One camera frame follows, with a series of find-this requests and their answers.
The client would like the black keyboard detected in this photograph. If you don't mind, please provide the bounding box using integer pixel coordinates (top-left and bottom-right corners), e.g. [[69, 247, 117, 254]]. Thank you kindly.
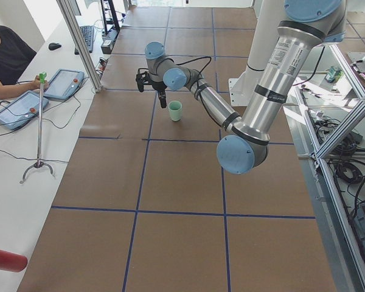
[[80, 26, 94, 53]]

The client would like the person in black shirt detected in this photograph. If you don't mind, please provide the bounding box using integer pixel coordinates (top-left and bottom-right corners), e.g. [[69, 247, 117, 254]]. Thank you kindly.
[[0, 26, 40, 100]]

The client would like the blue teach pendant far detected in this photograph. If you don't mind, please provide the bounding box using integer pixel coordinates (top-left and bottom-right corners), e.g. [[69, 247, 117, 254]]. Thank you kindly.
[[44, 69, 85, 101]]

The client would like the red bottle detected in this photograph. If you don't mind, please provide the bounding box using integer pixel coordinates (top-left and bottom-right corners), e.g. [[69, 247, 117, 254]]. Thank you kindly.
[[0, 249, 28, 273]]

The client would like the metal reacher grabber green handle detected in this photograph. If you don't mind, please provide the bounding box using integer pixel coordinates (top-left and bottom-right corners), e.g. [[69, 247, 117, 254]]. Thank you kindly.
[[19, 72, 54, 184]]

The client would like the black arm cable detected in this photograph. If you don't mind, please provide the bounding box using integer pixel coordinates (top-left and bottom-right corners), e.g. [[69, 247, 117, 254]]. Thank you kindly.
[[173, 56, 212, 80]]

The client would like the aluminium frame post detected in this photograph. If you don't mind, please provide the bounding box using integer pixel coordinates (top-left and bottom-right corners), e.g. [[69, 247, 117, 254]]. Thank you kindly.
[[56, 0, 102, 92]]

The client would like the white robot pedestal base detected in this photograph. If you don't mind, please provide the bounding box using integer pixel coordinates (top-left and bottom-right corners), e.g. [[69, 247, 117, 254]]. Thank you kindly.
[[229, 0, 286, 106]]

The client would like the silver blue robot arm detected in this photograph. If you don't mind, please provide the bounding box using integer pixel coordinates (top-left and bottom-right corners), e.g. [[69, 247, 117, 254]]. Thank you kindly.
[[136, 1, 347, 174]]

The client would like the mint green cup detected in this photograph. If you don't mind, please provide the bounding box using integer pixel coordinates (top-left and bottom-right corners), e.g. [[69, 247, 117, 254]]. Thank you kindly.
[[169, 110, 182, 122], [169, 100, 183, 111]]

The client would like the blue teach pendant near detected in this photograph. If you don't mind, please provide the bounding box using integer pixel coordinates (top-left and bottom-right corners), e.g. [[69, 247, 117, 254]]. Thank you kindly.
[[0, 91, 40, 130]]

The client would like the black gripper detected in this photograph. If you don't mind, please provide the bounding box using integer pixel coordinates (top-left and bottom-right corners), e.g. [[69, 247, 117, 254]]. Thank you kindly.
[[150, 80, 167, 108]]

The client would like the black computer mouse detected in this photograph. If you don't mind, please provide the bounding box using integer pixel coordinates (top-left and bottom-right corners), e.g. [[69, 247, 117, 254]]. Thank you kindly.
[[48, 43, 61, 50]]

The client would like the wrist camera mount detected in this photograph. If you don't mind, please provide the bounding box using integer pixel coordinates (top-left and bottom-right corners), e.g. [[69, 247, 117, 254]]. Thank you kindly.
[[136, 68, 150, 92]]

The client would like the blue teach pendant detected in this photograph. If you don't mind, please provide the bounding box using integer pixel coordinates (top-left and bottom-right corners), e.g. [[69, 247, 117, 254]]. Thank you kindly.
[[0, 91, 40, 130], [44, 69, 85, 101]]

